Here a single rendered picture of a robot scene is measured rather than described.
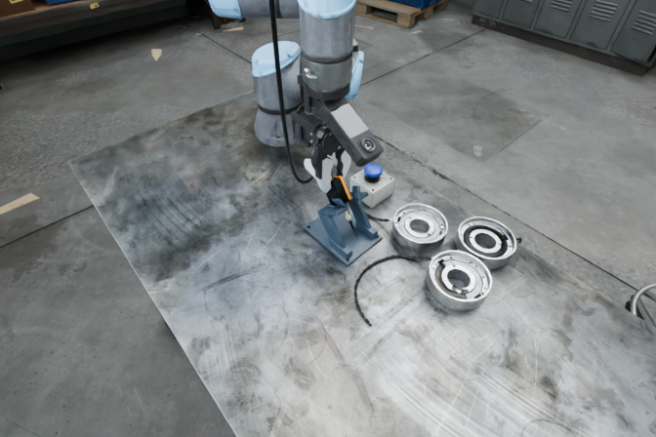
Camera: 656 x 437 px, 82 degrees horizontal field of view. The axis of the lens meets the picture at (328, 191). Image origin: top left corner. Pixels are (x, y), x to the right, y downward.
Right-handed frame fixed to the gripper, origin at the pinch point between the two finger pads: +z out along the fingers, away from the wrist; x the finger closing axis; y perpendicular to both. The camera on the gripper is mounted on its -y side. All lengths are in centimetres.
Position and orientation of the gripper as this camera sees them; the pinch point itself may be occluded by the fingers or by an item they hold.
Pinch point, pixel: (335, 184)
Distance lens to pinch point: 70.5
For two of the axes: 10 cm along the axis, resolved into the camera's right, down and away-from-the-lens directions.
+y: -6.8, -5.0, 5.4
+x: -7.3, 4.6, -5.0
